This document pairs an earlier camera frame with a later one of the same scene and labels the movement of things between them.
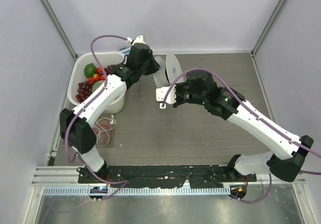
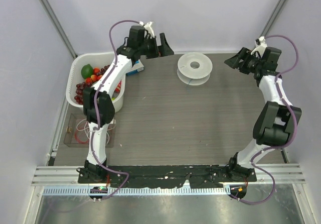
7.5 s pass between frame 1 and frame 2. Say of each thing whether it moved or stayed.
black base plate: stayed
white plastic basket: stayed
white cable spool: moved
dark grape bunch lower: stayed
